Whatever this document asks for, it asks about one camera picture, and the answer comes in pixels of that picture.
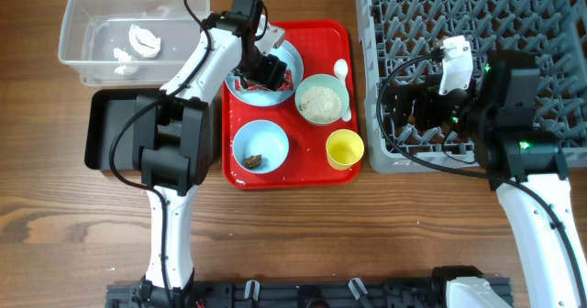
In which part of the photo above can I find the white plastic spoon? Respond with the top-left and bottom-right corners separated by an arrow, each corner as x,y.
334,59 -> 352,122

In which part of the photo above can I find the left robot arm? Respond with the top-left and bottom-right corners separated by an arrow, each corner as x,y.
126,0 -> 286,307

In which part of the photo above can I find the grey dishwasher rack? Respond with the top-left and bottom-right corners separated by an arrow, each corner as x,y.
356,0 -> 586,173

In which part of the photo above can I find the black plastic tray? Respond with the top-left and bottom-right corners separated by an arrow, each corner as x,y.
83,86 -> 216,171

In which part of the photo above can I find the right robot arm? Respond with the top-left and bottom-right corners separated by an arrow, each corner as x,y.
423,50 -> 586,307

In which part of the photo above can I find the light blue small bowl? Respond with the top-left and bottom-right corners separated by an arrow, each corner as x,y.
232,120 -> 290,174

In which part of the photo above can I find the brown food scrap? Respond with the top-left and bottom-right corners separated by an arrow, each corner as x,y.
242,154 -> 262,170

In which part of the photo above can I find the red snack wrapper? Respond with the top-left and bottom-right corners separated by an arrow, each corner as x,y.
234,70 -> 294,92

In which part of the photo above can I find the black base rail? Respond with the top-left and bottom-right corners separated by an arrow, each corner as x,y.
105,276 -> 513,308

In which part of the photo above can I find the yellow plastic cup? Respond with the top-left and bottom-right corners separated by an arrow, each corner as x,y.
326,129 -> 365,171

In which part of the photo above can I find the green bowl with rice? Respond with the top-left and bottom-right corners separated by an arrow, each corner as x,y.
294,74 -> 349,126

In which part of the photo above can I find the white tissue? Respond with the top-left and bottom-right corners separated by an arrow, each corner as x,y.
113,25 -> 161,76

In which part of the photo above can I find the light blue plate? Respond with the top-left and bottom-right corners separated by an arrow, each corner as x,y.
225,40 -> 304,107

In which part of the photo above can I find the clear plastic waste bin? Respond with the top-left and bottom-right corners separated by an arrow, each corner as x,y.
58,0 -> 201,88

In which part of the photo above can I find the red serving tray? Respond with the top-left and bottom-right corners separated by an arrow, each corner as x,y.
221,19 -> 360,190

